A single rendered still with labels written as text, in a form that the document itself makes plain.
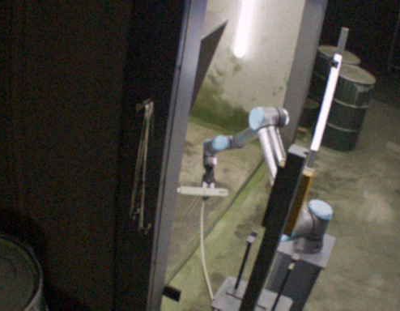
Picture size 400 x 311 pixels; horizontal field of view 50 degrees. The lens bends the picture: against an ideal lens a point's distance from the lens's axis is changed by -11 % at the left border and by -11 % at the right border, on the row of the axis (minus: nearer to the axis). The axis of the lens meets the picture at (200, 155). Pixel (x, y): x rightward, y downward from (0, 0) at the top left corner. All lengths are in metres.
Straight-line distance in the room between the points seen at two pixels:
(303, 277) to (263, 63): 2.47
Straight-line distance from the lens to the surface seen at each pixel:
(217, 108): 4.90
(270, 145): 2.51
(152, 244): 1.98
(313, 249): 2.64
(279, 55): 4.50
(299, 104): 4.59
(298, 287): 2.76
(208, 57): 2.98
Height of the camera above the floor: 2.30
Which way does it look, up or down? 30 degrees down
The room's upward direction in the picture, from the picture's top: 10 degrees clockwise
